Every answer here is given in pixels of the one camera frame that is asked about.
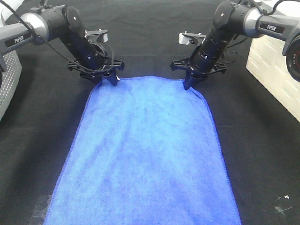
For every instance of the white plastic storage box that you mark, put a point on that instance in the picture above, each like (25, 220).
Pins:
(267, 64)

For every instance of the blue microfibre towel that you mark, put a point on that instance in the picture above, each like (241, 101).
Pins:
(146, 152)

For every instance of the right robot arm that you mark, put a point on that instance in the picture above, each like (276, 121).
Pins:
(230, 20)

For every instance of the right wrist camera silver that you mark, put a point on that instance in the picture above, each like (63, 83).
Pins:
(186, 38)

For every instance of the clear tape strip right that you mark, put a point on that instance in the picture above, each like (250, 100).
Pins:
(282, 205)

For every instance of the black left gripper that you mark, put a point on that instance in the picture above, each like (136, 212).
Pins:
(107, 70)

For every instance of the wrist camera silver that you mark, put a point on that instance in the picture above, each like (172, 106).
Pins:
(101, 35)
(186, 38)

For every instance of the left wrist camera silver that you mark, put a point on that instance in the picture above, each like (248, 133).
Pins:
(101, 35)

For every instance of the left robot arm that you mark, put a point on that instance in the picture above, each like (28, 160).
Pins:
(45, 23)

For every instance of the clear tape strip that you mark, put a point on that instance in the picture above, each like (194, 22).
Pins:
(40, 210)
(282, 205)

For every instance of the clear tape strip left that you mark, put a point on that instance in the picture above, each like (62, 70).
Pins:
(40, 210)

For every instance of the grey perforated metal basket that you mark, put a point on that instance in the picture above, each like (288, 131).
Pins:
(9, 80)

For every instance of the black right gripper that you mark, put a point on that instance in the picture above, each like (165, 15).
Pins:
(195, 75)

